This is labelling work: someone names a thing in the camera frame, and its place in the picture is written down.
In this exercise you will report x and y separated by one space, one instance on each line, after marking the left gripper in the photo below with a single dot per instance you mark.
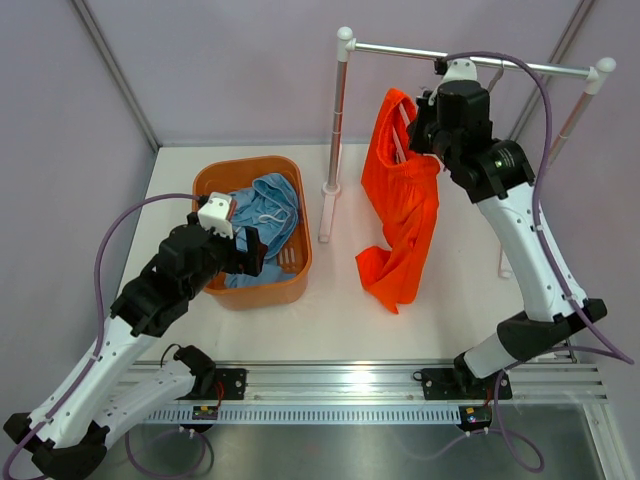
249 262

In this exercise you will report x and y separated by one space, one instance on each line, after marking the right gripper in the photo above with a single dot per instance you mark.
425 111

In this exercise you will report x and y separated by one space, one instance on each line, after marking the light blue shorts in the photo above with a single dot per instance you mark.
271 206

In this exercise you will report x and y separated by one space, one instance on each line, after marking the pink hanger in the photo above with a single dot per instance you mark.
400 121

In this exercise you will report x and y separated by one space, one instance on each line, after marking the grey hanger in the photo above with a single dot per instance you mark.
500 69

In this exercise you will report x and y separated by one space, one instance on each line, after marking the orange shorts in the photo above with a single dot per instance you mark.
406 201

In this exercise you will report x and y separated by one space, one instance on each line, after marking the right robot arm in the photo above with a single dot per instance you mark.
500 182

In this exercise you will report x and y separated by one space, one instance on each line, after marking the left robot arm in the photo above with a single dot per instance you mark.
69 434

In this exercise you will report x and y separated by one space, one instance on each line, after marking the orange plastic basket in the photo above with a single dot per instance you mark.
296 254

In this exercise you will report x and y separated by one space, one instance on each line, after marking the white metal clothes rack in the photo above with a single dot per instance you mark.
593 77

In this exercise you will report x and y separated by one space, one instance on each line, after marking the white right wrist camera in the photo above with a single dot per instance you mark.
455 70

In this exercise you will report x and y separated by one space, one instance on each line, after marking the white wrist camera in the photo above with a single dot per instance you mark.
216 213
455 70

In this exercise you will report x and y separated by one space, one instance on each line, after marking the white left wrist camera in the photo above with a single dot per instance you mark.
216 213

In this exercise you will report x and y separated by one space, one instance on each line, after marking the white slotted cable duct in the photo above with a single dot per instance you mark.
421 414

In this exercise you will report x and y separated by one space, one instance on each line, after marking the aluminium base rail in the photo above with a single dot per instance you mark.
395 382

